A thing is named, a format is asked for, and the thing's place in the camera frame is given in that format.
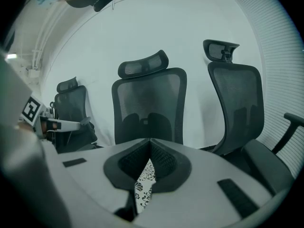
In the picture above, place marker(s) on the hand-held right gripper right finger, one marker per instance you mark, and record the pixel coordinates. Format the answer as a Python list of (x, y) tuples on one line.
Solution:
[(204, 174)]

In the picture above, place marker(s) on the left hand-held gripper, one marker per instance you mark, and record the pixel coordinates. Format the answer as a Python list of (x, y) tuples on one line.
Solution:
[(31, 109)]

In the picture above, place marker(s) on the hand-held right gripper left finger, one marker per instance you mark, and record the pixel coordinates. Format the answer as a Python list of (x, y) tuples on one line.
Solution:
[(95, 182)]

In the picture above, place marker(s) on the round floral cushion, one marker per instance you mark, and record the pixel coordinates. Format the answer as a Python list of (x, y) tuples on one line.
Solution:
[(145, 186)]

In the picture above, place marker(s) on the black mesh office chair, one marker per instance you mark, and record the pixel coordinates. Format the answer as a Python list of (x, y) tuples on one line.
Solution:
[(71, 103), (147, 96)]

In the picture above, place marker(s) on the black chair with tilted headrest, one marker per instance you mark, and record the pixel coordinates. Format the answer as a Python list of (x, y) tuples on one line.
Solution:
[(237, 96)]

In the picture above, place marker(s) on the white ceiling pipes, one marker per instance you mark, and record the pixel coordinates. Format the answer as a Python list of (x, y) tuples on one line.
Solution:
[(37, 56)]

